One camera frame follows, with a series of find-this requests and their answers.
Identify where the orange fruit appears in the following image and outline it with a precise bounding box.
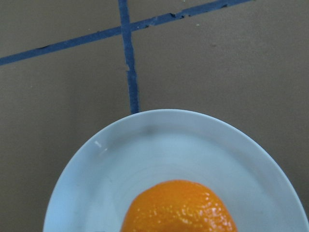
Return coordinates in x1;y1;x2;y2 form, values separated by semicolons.
121;180;238;232

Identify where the light blue plate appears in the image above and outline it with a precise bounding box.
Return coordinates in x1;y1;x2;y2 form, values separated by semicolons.
43;109;309;232

